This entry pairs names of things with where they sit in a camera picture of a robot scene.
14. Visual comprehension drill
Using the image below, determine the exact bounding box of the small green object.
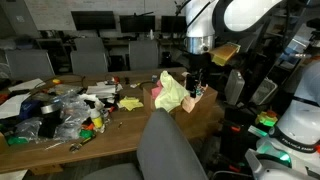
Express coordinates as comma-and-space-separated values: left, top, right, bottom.
78, 129, 95, 140

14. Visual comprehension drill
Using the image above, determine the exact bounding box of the pale yellow-green towel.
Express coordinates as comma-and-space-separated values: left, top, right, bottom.
154, 70, 190, 113

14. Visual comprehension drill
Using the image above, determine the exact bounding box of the white paper sheet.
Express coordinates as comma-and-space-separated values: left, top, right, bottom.
0, 92, 32, 120
7, 78, 47, 93

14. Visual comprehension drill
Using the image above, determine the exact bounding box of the stack of white papers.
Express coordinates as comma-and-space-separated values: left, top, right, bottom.
85, 81, 124, 100

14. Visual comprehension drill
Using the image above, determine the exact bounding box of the dark grey high-back chair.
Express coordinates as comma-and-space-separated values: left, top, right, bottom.
81, 107, 209, 180

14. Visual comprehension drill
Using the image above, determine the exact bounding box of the pink cloth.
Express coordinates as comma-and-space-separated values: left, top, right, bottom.
150, 79, 164, 101

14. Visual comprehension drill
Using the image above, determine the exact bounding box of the black computer monitor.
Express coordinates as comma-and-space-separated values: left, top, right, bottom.
70, 10, 117, 38
160, 15, 188, 34
119, 14, 156, 34

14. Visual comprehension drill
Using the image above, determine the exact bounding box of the grey office chair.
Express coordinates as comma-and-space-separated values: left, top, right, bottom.
128, 40, 160, 72
4, 49, 56, 80
69, 50, 109, 76
73, 36, 107, 54

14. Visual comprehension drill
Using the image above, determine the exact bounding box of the long wooden wall desk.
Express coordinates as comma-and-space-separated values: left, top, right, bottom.
34, 35, 188, 48

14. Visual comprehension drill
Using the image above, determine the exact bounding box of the white bottle yellow label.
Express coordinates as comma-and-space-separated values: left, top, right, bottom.
89, 99, 105, 134

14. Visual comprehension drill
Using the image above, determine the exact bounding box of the peach printed t-shirt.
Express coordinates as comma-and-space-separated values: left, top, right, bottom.
181, 84, 209, 114

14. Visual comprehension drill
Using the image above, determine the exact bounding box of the adjustable wrench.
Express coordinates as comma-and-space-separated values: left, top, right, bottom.
68, 133, 98, 154

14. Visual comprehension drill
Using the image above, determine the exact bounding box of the white grille fan heater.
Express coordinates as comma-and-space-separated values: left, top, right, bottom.
249, 77, 279, 106

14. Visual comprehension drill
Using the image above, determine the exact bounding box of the white space heater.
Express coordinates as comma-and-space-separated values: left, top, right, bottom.
223, 69, 246, 106

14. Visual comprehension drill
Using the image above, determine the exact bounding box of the green orange yellow toy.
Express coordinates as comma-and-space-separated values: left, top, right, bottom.
254, 109, 279, 128

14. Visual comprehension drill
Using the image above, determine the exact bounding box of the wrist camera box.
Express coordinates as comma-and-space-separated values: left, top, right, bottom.
209, 42, 242, 67

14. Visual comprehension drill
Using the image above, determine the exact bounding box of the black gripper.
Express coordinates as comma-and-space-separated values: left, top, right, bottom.
185, 52, 212, 99

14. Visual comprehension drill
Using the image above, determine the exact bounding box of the grey duct tape roll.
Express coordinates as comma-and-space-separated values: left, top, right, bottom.
39, 103, 63, 116

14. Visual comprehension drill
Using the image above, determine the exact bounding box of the small yellow rag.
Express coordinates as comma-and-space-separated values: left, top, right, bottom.
118, 95, 145, 112

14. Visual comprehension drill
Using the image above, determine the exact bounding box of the clear plastic bag pile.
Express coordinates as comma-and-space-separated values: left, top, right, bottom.
14, 91, 93, 143

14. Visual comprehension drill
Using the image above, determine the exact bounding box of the blue bag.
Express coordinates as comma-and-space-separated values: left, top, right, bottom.
18, 99, 43, 121

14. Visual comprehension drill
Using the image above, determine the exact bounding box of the green plastic bag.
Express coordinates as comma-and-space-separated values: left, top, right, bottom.
5, 134, 29, 147

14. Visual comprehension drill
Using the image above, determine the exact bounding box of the orange-handled clamp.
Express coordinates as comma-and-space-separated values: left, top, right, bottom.
223, 121, 242, 133
226, 163, 243, 174

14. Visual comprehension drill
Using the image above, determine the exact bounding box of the large brown cardboard box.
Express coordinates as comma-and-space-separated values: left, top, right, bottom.
143, 78, 219, 136

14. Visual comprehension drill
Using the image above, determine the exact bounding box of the silver cable plug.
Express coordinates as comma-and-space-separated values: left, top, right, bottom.
289, 52, 313, 60

